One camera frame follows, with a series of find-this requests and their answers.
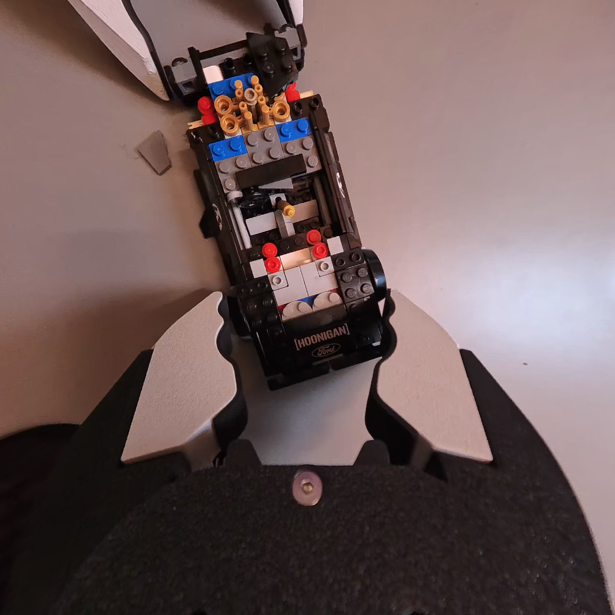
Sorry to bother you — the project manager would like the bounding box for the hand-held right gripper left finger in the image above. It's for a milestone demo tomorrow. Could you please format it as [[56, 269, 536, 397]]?
[[120, 291, 250, 472]]

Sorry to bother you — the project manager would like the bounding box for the black lego car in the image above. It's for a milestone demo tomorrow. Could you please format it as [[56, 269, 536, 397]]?
[[163, 43, 389, 391]]

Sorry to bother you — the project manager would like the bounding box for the black lego wedge plate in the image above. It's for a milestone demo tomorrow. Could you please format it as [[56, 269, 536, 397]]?
[[246, 33, 302, 99]]

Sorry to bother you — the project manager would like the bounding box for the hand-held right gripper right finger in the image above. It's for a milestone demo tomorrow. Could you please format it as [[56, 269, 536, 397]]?
[[364, 288, 494, 466]]

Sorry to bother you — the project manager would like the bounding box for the small grey lego piece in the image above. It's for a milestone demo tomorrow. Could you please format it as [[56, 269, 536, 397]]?
[[138, 131, 172, 176]]

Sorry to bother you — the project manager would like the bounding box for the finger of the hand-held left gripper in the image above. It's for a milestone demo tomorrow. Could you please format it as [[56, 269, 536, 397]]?
[[266, 0, 308, 74], [67, 0, 175, 102]]

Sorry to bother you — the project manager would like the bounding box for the dark cloth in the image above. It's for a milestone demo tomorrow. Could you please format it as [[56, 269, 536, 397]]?
[[0, 424, 82, 615]]

